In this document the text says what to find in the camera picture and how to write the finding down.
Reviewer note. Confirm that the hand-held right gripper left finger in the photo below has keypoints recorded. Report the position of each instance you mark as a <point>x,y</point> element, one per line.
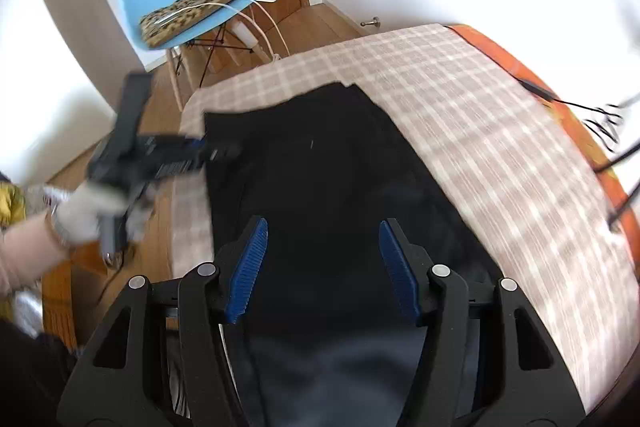
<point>247,267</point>

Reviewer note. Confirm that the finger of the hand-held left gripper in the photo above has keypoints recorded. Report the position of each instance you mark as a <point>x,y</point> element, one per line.
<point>200,159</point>
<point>175,141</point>

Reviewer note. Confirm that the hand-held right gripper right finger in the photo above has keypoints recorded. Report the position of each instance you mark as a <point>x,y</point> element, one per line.
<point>397,277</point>

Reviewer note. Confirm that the black pants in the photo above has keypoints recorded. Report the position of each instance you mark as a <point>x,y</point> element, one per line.
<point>325,167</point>

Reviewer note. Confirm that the person's left forearm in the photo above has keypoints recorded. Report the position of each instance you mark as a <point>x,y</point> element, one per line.
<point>25,252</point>

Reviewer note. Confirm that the person's left hand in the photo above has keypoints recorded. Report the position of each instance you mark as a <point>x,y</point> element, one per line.
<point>85,212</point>

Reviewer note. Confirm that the yellow cloth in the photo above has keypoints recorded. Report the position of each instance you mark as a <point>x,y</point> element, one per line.
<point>10,207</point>

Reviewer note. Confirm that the leopard print cushion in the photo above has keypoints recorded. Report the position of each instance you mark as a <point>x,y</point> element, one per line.
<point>200,2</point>

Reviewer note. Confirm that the beige plaid blanket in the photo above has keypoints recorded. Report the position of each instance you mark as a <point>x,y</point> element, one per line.
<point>500,132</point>

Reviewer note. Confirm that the metal door stopper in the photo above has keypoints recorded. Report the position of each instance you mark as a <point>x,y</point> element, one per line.
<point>371,23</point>

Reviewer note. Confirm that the black tripod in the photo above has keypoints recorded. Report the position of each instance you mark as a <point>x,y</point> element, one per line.
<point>620,210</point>

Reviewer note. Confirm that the orange floral bed sheet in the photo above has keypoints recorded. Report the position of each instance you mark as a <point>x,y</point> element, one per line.
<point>492,47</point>

